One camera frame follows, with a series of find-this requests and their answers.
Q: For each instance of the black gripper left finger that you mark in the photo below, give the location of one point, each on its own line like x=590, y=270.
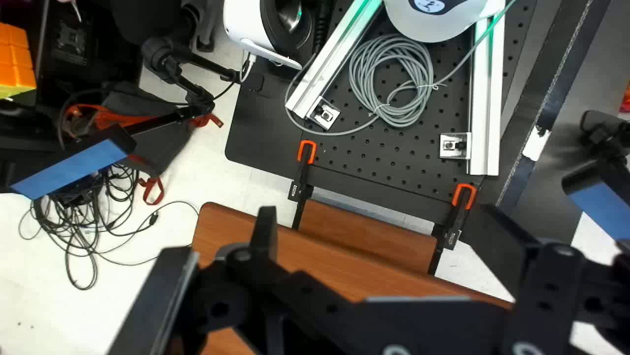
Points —
x=267, y=229

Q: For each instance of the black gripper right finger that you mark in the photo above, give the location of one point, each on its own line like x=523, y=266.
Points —
x=549, y=288

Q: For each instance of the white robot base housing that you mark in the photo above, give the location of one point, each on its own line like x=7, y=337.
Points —
x=247, y=22

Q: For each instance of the orange black bar clamp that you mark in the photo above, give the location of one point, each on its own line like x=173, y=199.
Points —
x=464, y=195
x=307, y=150

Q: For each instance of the blue tape patch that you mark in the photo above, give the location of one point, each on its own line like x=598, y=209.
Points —
x=608, y=207

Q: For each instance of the black perforated breadboard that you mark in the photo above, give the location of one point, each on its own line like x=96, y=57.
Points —
x=395, y=154

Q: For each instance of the black tripod with orange clamps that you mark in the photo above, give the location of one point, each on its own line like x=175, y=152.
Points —
x=131, y=118

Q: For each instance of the grey round disc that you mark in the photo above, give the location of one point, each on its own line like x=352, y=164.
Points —
x=427, y=27

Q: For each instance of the multicolour puzzle cube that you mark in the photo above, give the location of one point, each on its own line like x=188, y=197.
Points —
x=13, y=61

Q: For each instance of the black camera on stand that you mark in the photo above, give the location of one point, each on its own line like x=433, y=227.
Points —
x=604, y=140

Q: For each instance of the aluminium rail with end bracket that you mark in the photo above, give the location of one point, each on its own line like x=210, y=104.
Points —
x=488, y=98
x=328, y=65

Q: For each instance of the black metal frame bar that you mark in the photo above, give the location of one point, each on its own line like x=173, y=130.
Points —
x=559, y=79

